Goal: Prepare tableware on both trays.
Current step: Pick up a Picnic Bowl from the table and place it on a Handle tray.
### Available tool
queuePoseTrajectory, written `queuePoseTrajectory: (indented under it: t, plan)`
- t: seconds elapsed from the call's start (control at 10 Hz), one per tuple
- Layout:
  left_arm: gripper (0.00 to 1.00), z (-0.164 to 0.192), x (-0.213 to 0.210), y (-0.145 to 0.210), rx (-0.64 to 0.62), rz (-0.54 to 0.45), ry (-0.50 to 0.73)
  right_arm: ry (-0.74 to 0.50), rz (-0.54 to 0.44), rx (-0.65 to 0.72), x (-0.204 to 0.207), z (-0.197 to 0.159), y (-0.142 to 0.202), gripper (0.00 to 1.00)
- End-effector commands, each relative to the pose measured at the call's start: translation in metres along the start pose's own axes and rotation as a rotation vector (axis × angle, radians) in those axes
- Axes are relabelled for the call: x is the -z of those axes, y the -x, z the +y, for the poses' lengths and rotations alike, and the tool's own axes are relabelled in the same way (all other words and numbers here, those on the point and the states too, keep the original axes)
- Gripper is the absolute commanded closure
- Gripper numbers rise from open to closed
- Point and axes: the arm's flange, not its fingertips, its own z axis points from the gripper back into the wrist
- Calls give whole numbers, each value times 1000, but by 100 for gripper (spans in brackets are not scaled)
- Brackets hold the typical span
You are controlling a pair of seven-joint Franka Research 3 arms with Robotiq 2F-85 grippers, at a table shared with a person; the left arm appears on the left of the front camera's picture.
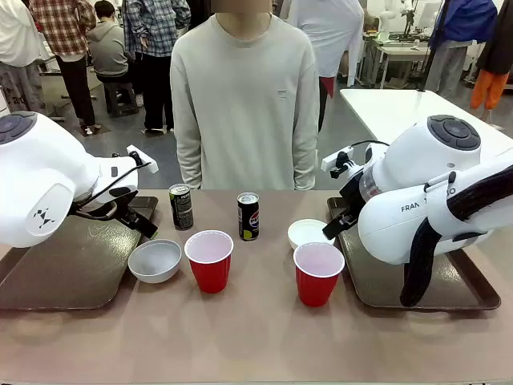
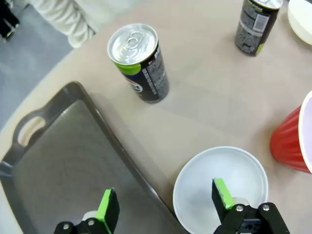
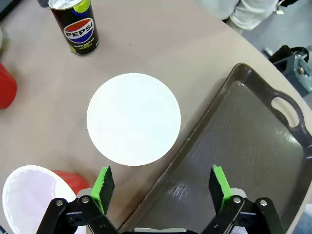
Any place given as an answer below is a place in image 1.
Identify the red plastic party cup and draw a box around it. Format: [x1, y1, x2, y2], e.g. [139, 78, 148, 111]
[293, 241, 345, 308]
[184, 229, 235, 294]

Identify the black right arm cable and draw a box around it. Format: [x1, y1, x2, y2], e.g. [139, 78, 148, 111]
[349, 140, 391, 153]

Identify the bystander in white shirt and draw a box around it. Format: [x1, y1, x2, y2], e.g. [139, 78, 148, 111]
[0, 0, 50, 118]

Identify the bystander in red plaid shirt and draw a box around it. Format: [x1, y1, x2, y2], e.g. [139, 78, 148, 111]
[29, 0, 98, 136]

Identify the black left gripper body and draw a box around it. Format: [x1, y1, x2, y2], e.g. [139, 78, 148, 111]
[111, 193, 142, 225]

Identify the bystander in blue jacket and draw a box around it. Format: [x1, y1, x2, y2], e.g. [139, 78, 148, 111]
[427, 0, 499, 99]

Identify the black Pepsi soda can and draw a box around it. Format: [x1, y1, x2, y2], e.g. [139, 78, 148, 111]
[236, 192, 261, 242]

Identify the person in beige sweater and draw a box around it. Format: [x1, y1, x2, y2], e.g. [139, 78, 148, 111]
[170, 0, 321, 192]

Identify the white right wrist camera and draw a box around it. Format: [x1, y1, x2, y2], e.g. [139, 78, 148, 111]
[321, 147, 355, 172]

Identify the white round bowl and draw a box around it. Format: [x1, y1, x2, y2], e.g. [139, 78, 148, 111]
[287, 217, 336, 249]
[127, 239, 183, 285]

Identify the black stand pole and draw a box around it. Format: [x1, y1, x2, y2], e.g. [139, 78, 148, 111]
[418, 0, 446, 93]

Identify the person's left forearm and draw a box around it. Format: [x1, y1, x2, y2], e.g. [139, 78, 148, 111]
[291, 120, 320, 191]

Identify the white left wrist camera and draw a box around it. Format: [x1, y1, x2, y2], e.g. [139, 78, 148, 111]
[126, 144, 159, 174]

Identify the person's right forearm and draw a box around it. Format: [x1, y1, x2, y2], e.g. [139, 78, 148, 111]
[175, 120, 204, 190]

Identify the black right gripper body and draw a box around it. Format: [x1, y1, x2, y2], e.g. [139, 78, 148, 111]
[339, 175, 365, 217]

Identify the bystander in orange trousers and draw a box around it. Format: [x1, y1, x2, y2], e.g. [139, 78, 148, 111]
[470, 0, 513, 111]

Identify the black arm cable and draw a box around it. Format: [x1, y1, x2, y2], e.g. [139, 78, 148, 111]
[349, 140, 391, 153]
[71, 160, 154, 221]

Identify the bystander in blue plaid shirt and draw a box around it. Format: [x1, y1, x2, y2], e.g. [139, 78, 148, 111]
[122, 0, 192, 136]

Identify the black stool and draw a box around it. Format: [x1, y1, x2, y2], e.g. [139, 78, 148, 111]
[103, 78, 139, 119]

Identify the bystander in white coat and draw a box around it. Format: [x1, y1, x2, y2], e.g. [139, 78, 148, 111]
[285, 0, 366, 100]

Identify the white side table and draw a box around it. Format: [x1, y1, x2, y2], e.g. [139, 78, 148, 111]
[339, 88, 513, 162]

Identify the brown plastic serving tray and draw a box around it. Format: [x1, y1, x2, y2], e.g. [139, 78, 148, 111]
[0, 195, 160, 312]
[326, 196, 503, 311]

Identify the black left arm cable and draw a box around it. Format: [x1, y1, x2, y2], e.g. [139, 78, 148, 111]
[71, 160, 154, 221]

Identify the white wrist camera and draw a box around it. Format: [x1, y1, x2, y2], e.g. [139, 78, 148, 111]
[126, 144, 159, 174]
[321, 147, 355, 172]

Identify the white background workbench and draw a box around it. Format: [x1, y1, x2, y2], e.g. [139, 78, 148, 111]
[362, 33, 433, 90]

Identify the seated bystander in grey hoodie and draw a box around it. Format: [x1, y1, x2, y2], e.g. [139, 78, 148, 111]
[86, 0, 131, 86]

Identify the black fabric cable sleeve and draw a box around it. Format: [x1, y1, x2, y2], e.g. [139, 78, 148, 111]
[399, 164, 513, 308]

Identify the black green soda can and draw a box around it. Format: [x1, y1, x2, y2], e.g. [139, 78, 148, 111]
[168, 184, 195, 232]

